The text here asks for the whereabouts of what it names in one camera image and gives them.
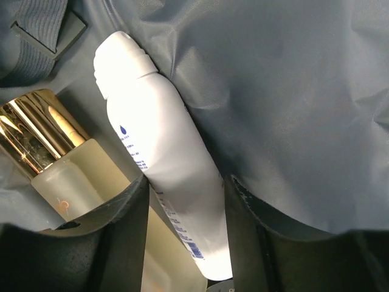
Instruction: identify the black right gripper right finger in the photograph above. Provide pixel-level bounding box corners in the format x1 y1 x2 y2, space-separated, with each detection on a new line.
225 176 388 291

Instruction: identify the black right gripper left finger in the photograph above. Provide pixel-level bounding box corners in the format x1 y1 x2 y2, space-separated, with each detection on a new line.
1 176 149 291

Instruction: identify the frosted bottle gold cap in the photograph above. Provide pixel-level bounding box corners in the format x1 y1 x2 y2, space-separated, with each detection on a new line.
1 89 207 291

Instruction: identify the white spray bottle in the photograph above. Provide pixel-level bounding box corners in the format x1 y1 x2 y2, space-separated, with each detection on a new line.
94 31 232 280

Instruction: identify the white black space suitcase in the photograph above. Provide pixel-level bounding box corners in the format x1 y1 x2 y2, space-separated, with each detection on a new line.
0 0 389 235

